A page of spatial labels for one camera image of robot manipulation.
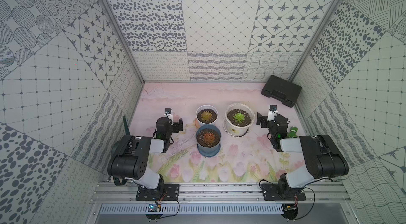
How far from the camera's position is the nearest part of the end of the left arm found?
2.40ft

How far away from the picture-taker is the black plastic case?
42.3 inches

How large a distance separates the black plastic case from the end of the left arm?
65 centimetres
